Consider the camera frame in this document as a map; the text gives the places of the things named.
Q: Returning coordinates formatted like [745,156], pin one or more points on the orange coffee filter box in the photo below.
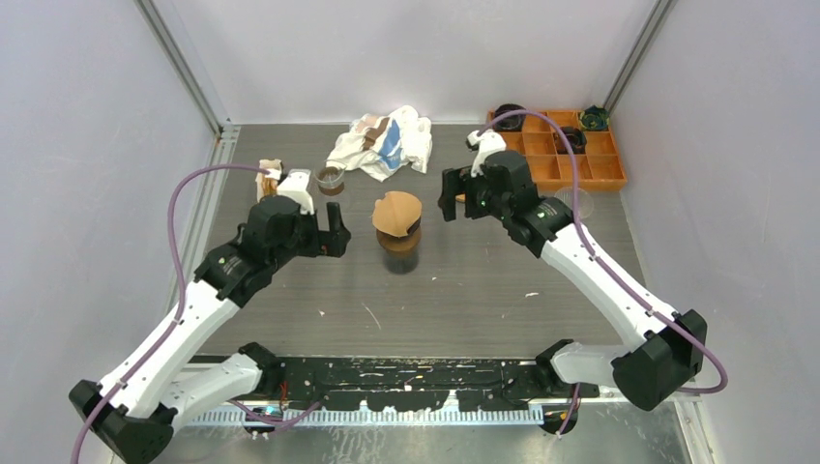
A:
[268,182]

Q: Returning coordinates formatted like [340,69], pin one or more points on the rolled orange floral tie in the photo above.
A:
[574,136]

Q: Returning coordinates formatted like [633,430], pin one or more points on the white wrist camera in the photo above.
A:
[292,184]
[484,144]

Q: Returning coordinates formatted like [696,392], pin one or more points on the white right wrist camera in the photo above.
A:
[484,144]

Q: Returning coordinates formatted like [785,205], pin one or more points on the rolled green floral tie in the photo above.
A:
[594,118]

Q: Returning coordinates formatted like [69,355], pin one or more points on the glass carafe dark wood collar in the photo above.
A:
[400,265]

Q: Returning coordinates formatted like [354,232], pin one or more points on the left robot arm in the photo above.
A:
[136,408]

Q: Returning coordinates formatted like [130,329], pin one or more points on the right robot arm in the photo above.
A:
[660,349]

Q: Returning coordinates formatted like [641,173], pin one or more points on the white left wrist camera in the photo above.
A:
[292,184]

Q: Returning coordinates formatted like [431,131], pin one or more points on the crumpled white plastic bag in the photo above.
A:
[380,145]

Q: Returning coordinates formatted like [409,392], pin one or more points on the rolled dark tie back left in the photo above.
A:
[511,118]

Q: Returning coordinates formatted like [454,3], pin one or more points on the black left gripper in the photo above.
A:
[329,242]

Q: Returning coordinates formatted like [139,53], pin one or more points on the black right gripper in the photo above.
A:
[459,181]

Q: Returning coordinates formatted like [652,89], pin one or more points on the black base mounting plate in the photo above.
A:
[410,385]

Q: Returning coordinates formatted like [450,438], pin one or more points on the brown paper coffee filter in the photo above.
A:
[396,212]

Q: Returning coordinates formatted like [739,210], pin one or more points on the small glass carafe wood collar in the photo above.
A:
[329,178]

